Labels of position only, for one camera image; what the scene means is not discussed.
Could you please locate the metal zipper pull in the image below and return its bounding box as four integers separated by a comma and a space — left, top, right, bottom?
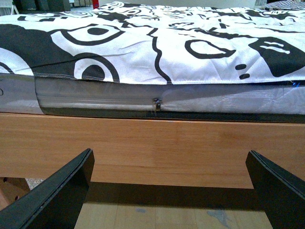
153, 98, 161, 117

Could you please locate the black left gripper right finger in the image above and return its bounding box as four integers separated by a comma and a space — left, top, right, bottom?
245, 150, 305, 229

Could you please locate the grey zippered mattress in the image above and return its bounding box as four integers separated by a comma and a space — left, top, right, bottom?
0, 73, 305, 124

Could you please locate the wooden bed frame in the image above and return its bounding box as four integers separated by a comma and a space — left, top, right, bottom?
0, 113, 305, 188

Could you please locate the black and white patterned duvet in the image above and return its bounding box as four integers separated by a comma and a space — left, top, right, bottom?
0, 1, 305, 85

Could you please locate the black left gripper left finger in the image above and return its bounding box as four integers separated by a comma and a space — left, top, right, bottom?
0, 148, 95, 229

